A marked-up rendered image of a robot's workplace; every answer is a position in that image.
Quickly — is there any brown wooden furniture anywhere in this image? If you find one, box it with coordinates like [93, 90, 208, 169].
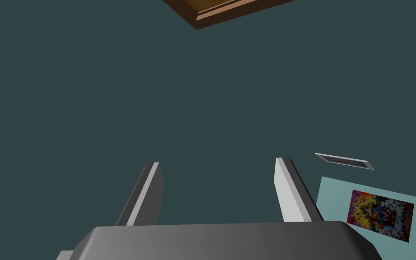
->
[162, 0, 296, 31]

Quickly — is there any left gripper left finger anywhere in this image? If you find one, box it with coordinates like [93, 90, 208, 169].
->
[116, 162, 165, 227]

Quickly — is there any colourful wall picture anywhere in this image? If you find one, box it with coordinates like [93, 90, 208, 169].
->
[347, 189, 415, 243]

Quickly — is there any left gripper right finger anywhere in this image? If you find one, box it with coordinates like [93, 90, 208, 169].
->
[274, 157, 325, 223]

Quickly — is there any grey framed wall picture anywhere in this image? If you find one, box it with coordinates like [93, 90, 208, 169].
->
[314, 153, 375, 171]

